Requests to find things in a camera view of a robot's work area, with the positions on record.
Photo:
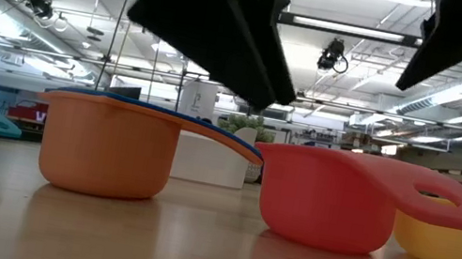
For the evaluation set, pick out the orange measuring cup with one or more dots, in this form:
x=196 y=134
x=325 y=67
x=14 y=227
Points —
x=108 y=151

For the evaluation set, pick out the black ceiling-mounted camera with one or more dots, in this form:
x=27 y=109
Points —
x=332 y=54

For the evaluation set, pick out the medium blue measuring cup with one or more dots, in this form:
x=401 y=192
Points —
x=158 y=108

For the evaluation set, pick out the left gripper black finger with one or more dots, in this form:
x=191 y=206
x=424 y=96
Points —
x=271 y=36
x=208 y=44

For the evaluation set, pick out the red cabinet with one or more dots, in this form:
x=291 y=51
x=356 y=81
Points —
x=27 y=110

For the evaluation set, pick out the red measuring cup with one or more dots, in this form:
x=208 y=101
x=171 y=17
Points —
x=323 y=203

